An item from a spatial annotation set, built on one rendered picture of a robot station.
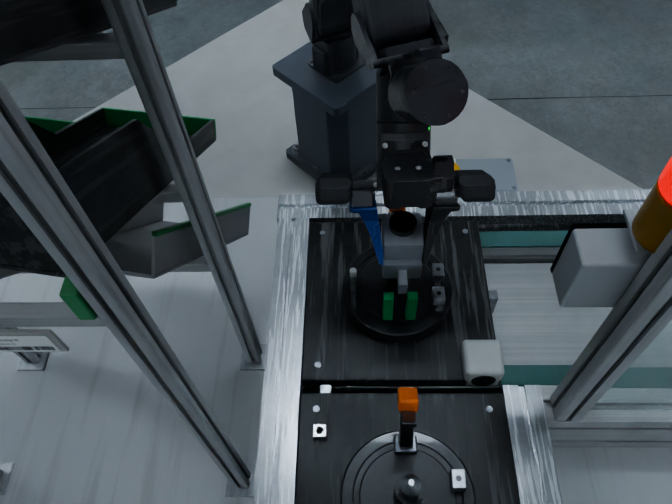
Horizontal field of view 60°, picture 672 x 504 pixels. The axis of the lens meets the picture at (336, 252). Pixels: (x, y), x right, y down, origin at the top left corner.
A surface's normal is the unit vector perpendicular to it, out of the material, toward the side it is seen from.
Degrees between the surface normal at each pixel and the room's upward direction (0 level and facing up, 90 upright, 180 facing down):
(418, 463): 0
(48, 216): 90
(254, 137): 0
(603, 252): 0
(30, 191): 90
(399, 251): 90
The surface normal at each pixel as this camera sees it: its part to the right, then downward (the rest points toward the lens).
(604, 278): -0.02, 0.82
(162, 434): -0.04, -0.57
